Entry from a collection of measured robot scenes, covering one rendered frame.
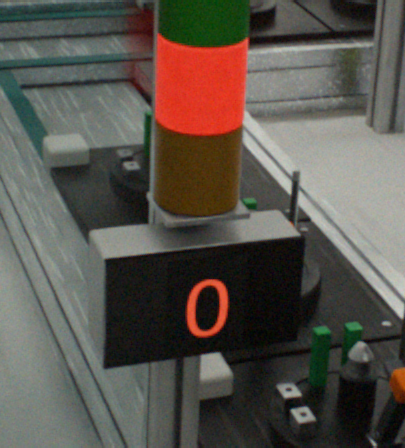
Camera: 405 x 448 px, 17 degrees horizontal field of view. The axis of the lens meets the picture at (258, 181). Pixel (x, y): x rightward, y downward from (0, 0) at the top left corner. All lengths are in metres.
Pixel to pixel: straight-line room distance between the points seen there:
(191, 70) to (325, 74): 1.29
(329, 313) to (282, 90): 0.78
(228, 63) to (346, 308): 0.57
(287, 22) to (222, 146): 1.33
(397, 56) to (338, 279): 0.68
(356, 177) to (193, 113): 1.09
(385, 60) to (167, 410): 1.13
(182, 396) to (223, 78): 0.23
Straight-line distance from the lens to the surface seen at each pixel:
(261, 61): 1.96
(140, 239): 0.77
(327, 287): 1.30
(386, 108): 1.95
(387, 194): 1.77
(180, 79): 0.72
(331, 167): 1.83
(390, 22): 1.90
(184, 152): 0.74
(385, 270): 1.36
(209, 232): 0.78
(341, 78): 2.02
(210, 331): 0.79
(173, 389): 0.86
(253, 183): 1.50
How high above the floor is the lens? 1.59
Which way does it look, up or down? 24 degrees down
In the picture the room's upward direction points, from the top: 4 degrees clockwise
